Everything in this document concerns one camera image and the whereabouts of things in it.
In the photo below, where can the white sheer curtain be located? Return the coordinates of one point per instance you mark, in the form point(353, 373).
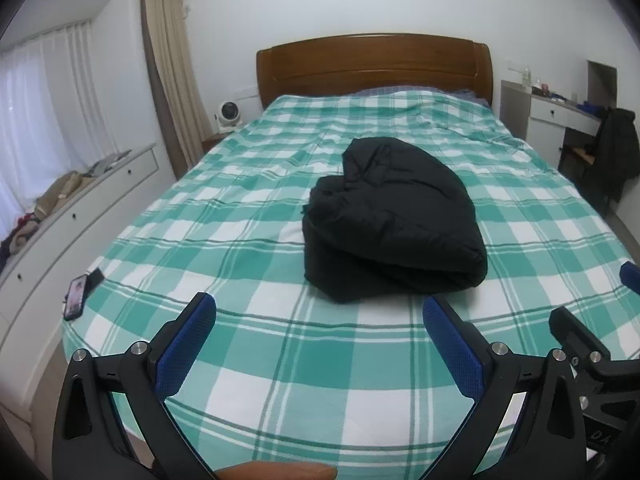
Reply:
point(45, 120)

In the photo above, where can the grey flat item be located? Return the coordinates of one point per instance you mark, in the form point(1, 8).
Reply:
point(107, 162)

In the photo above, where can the blue items on desk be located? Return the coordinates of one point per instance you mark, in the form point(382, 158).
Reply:
point(592, 107)

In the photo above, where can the blue pillow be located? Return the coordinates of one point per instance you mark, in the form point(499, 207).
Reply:
point(475, 96)

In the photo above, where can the green checked blanket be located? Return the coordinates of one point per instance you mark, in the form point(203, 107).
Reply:
point(240, 200)

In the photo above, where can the white desk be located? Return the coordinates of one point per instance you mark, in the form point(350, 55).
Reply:
point(545, 110)

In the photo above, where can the small white fan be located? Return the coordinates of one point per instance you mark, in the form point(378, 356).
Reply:
point(231, 116)

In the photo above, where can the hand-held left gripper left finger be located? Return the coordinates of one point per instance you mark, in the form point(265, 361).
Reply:
point(185, 345)

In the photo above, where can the clear bottle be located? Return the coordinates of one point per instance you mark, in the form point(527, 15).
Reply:
point(526, 79)

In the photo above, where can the beige clothes pile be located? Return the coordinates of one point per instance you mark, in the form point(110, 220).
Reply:
point(62, 192)

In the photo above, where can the beige curtain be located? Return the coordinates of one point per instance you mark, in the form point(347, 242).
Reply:
point(172, 75)

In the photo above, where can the wooden nightstand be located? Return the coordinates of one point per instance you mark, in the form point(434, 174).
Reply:
point(215, 141)

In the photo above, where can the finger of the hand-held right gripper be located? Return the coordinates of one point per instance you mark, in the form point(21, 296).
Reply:
point(631, 277)
point(575, 330)

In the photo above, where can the dark coat on chair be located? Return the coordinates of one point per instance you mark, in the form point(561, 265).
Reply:
point(612, 155)

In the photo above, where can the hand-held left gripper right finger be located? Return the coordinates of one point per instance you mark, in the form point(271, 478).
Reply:
point(452, 345)

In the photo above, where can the person's left hand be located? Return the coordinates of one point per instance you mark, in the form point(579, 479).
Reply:
point(275, 472)

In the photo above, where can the red and dark clothes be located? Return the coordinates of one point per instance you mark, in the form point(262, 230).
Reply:
point(17, 237)

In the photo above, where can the white drawer cabinet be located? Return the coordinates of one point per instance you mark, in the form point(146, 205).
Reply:
point(75, 240)

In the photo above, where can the red item on desk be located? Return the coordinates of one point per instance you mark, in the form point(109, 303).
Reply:
point(541, 90)

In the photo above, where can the smartphone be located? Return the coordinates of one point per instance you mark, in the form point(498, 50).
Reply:
point(76, 298)

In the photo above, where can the black puffer jacket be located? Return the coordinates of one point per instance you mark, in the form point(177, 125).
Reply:
point(400, 220)

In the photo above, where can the wooden chair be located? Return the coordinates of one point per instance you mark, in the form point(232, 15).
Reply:
point(577, 157)

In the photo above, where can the wooden headboard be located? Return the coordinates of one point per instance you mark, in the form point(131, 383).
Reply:
point(375, 67)

